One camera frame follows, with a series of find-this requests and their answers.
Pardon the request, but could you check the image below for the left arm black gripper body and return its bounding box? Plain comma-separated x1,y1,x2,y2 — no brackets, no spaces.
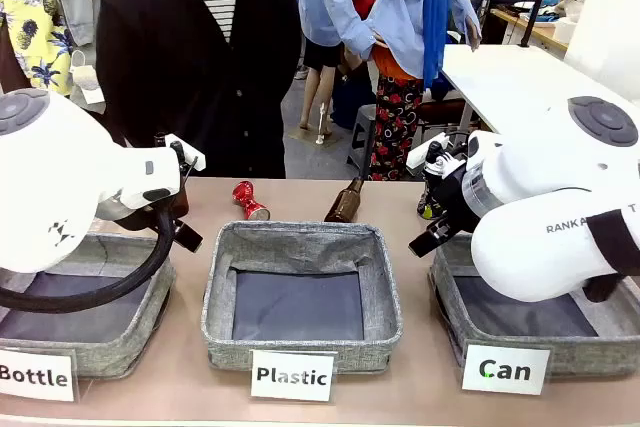
117,202,175,239

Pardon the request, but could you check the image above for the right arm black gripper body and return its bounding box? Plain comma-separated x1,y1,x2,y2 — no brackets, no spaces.
423,136,482,237

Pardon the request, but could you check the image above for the brown glass bottle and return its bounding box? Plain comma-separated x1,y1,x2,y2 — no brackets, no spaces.
323,176,364,224
152,131,191,221

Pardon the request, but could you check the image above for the crushed red can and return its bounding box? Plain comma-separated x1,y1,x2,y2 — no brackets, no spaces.
231,180,272,222

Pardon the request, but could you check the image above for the grey fabric basket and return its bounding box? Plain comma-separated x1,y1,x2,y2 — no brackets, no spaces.
201,220,404,375
0,231,177,379
428,233,640,381

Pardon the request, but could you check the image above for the white Can label sign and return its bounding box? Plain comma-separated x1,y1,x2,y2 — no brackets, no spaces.
461,344,551,397

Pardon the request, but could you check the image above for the red floral black skirt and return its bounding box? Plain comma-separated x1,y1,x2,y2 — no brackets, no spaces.
368,71,425,182

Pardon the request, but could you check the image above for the grey step stool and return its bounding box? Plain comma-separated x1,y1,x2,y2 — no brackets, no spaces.
346,104,377,178

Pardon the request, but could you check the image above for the white table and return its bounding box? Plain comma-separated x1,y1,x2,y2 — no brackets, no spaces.
439,43,631,136

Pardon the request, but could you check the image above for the person in black cardigan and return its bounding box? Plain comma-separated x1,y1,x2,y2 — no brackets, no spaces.
95,0,302,179

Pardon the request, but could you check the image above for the white hanging tag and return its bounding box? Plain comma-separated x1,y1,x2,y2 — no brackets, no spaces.
69,49,106,104

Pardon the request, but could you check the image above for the white Plastic label sign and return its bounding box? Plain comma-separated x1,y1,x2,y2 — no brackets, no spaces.
250,349,335,403

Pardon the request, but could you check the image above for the blue scarf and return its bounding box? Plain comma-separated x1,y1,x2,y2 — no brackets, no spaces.
422,0,459,90

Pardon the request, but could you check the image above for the wooden workbench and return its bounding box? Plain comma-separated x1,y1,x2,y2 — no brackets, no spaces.
491,2,571,54

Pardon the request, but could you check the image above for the black stand pole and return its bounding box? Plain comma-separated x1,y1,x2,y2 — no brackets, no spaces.
519,0,546,49

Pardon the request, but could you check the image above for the white Bottle label sign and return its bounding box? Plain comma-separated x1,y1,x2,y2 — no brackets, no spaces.
0,348,77,403

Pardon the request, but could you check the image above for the mannequin in light blue shirt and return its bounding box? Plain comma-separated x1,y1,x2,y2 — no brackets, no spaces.
320,0,483,182

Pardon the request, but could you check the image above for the dark brown hanging skirt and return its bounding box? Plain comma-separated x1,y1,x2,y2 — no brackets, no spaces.
0,16,32,94

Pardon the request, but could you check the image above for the mannequin with black shorts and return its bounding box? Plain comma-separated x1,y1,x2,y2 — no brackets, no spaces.
285,0,351,138

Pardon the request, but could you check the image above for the yellow floral shirt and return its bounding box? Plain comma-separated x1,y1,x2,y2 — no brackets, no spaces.
0,0,75,97

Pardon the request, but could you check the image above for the black corrugated cable hose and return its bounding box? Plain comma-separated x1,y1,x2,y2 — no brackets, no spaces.
0,204,177,314

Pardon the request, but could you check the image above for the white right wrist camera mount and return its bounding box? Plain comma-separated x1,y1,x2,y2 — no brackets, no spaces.
405,131,447,170

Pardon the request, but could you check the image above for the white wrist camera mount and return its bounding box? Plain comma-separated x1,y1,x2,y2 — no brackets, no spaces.
163,133,207,172
405,131,447,170

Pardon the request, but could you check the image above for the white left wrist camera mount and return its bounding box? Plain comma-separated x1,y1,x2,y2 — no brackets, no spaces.
163,133,207,172

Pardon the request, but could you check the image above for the black cable sleeve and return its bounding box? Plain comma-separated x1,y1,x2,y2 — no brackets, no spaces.
582,208,640,304

